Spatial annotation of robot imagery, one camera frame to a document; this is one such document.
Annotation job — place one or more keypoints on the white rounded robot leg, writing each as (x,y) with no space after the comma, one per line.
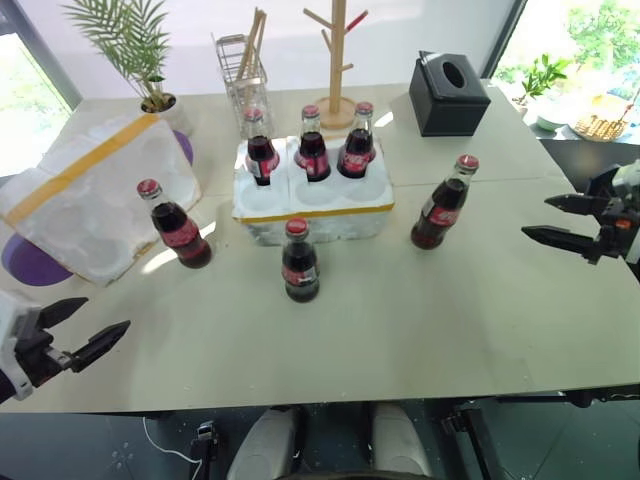
(400,440)
(265,445)

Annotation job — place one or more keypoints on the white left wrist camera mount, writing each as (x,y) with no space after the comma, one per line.
(10,315)

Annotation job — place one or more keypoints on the purple round pad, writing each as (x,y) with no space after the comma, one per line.
(185,147)
(30,267)

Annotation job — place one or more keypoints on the small green potted plant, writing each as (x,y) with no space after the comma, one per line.
(542,80)

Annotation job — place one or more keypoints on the white foam lid yellow tape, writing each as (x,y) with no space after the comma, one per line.
(95,200)

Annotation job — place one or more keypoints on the glass cola bottle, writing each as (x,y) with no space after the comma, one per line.
(181,235)
(313,155)
(356,155)
(300,270)
(437,215)
(261,160)

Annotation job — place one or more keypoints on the wooden mug tree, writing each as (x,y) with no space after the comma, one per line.
(337,75)

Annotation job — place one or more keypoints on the black tissue box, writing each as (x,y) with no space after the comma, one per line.
(447,100)

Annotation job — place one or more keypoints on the palm plant in white pot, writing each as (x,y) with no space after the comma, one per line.
(160,105)

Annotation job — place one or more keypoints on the black table clamp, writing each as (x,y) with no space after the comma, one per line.
(205,445)

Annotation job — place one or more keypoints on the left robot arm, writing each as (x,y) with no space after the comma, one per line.
(5,387)

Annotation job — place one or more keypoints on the white foam bottle tray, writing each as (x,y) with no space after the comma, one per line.
(320,220)

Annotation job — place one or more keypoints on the wicker basket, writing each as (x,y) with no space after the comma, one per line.
(600,129)

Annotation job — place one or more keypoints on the black table frame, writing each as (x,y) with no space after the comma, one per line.
(480,435)

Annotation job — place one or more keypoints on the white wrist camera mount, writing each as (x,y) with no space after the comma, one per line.
(631,175)
(10,315)

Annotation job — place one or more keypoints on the black side table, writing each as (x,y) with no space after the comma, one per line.
(575,160)

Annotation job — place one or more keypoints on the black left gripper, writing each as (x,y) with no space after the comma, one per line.
(37,350)

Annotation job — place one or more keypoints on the wooden sticks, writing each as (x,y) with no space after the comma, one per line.
(252,45)

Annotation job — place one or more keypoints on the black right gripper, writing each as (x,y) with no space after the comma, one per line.
(622,225)

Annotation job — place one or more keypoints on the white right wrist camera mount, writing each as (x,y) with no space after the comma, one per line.
(631,175)

